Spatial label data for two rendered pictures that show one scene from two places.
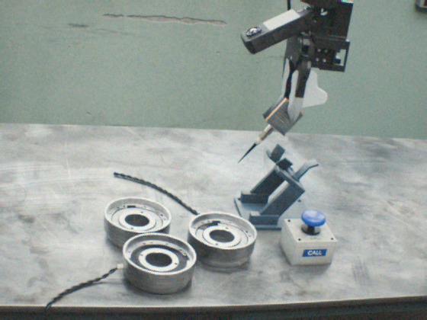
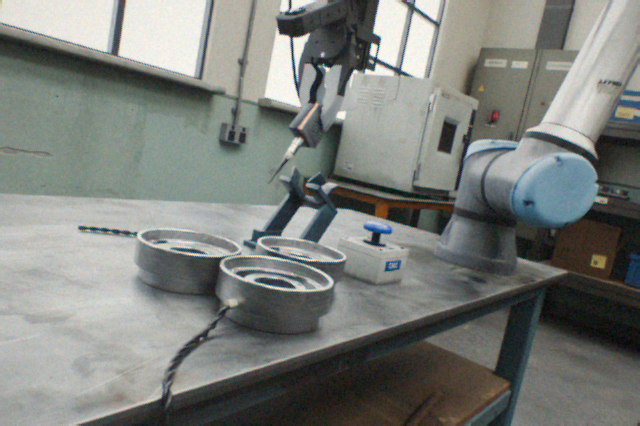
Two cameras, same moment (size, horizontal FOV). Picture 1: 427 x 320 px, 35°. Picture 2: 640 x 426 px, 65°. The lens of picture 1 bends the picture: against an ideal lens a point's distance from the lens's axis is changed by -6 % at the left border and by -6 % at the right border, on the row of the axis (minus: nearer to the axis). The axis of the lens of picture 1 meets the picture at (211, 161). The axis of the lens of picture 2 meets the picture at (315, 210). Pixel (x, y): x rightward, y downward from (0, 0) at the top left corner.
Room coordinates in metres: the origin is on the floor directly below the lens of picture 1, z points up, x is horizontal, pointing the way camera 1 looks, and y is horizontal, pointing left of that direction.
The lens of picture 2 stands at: (0.45, 0.30, 0.96)
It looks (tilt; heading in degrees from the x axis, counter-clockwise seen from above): 7 degrees down; 324
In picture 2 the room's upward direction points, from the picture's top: 11 degrees clockwise
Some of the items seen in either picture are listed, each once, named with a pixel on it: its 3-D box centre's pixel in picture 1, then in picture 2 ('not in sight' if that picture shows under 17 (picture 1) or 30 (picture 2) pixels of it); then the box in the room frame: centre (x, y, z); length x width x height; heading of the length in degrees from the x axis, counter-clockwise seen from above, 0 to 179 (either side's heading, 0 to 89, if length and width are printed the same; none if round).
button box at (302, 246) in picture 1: (310, 241); (373, 258); (0.95, -0.18, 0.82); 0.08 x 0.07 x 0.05; 106
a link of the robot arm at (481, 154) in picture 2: not in sight; (495, 178); (1.02, -0.51, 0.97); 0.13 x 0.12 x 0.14; 155
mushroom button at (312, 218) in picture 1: (311, 227); (375, 240); (0.95, -0.17, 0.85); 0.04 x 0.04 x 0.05
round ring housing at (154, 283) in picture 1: (158, 264); (273, 292); (0.83, 0.05, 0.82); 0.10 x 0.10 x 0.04
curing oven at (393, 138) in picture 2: not in sight; (410, 140); (2.67, -1.92, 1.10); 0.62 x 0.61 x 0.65; 106
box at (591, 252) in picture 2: not in sight; (589, 246); (2.17, -3.41, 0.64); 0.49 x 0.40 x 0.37; 21
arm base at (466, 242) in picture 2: not in sight; (479, 237); (1.03, -0.51, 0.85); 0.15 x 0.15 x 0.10
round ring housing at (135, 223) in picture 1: (136, 225); (187, 260); (0.93, 0.10, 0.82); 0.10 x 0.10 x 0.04
